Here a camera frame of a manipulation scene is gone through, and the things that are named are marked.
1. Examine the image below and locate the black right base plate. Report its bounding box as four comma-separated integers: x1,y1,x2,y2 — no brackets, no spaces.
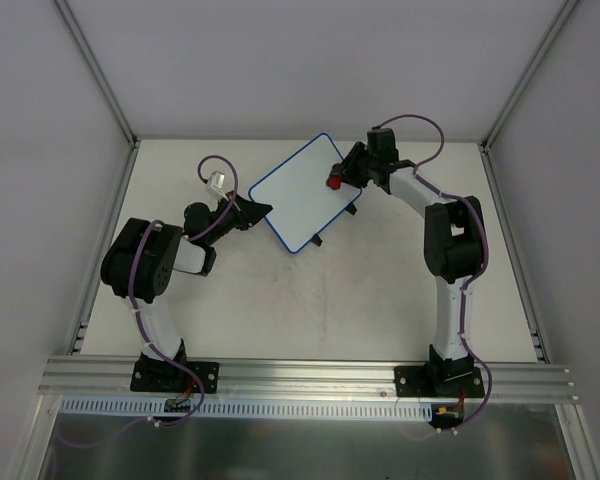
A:
394,364,486,399

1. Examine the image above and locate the blue framed whiteboard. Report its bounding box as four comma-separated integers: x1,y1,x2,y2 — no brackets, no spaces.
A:
248,133,362,254

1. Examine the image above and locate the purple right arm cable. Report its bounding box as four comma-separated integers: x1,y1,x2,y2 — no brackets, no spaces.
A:
372,114,494,436

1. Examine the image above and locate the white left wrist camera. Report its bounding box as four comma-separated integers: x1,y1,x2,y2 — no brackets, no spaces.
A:
206,171,227,201

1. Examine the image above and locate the aluminium mounting rail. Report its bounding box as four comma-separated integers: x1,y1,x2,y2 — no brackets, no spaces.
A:
37,355,580,404

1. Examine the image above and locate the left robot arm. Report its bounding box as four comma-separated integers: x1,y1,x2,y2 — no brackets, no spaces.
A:
100,192,273,390

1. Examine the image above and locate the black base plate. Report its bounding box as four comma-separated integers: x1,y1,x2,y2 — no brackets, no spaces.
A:
394,364,486,399
130,356,220,394

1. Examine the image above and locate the red whiteboard eraser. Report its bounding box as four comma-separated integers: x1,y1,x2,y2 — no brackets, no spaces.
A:
326,164,342,191

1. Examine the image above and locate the left aluminium frame post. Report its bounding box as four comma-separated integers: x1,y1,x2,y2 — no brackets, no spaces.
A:
51,0,137,148

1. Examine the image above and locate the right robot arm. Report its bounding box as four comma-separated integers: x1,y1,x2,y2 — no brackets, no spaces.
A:
326,126,489,398

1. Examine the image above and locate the slotted white cable duct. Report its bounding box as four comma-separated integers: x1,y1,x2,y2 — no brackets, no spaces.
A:
59,395,433,422

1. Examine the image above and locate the right aluminium frame post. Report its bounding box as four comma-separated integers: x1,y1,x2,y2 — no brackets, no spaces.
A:
480,0,581,152

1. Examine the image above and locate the aluminium frame post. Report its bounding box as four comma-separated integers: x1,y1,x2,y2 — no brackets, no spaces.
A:
480,0,581,152
51,0,137,148

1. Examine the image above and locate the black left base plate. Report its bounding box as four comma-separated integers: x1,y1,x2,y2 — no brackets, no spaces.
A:
130,356,220,394

